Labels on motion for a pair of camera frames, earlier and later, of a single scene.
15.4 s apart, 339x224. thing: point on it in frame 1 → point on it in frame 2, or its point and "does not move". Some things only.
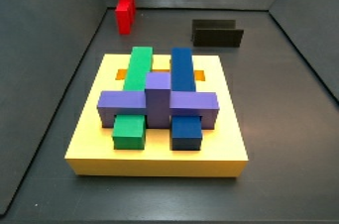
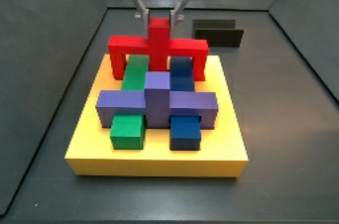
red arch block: [125, 9] → [159, 47]
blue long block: [185, 130] does not move
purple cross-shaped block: [157, 103] does not move
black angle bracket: [216, 33] does not move
